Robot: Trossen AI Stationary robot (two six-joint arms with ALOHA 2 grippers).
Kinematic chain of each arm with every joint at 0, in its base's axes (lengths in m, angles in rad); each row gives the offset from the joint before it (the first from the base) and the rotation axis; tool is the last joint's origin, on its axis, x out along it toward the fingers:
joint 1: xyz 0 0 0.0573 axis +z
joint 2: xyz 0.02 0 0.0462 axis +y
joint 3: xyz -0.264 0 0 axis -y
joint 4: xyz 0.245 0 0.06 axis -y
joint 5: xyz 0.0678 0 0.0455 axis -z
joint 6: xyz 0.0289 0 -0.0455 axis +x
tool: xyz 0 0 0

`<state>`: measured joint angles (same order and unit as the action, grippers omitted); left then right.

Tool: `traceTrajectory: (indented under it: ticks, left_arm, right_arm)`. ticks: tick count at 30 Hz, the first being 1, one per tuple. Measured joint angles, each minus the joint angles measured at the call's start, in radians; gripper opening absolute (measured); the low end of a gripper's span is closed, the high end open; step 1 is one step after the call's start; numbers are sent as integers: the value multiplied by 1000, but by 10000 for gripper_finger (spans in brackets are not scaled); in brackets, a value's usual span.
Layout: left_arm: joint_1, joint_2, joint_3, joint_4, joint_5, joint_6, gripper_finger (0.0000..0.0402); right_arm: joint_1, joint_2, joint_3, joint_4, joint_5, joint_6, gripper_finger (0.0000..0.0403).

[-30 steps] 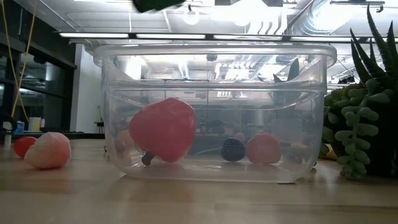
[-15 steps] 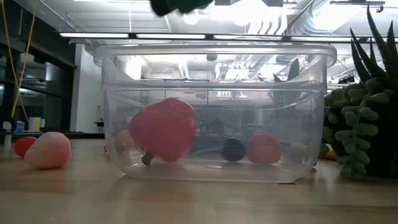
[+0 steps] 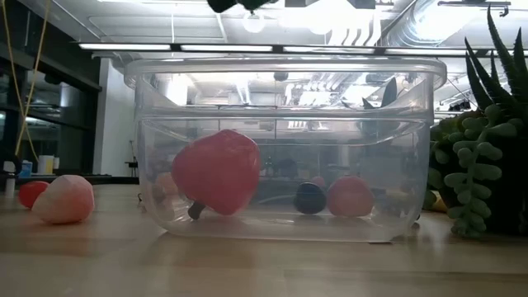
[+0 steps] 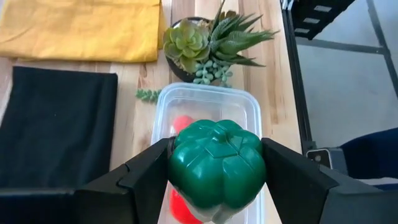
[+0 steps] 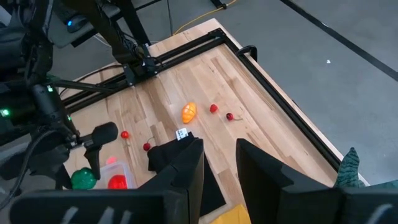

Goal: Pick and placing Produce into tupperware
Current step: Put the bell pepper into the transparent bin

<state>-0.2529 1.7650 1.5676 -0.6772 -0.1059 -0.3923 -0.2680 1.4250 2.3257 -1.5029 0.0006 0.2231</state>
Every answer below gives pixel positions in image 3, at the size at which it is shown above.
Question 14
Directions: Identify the red toy bell pepper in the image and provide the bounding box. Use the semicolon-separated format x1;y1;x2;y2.
170;129;262;221

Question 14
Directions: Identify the black toy cherry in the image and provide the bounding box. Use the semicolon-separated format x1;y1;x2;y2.
293;181;328;215

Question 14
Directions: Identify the pink toy peach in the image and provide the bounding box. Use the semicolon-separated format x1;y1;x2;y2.
327;175;375;218
31;174;96;226

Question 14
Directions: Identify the clear plastic tupperware container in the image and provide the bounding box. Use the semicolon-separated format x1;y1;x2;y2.
123;56;448;243

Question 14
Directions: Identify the green toy bell pepper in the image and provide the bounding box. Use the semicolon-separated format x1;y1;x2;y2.
205;0;274;14

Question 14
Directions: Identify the red toy cherry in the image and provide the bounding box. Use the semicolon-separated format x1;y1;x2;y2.
18;180;50;210

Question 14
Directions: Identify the snake plant in white pot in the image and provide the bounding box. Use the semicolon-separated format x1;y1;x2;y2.
342;76;400;137

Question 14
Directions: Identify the yellow folded cloth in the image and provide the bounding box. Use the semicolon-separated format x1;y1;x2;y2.
428;190;449;214

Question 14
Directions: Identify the succulent plant in dark pot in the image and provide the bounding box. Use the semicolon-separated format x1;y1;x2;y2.
422;6;528;239

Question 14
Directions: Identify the white cup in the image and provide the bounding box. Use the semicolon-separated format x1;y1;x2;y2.
37;155;54;175

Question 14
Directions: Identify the small white bottle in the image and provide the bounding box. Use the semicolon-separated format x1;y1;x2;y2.
3;161;17;198

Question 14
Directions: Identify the yellow cable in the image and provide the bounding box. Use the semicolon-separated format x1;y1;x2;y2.
0;0;53;163

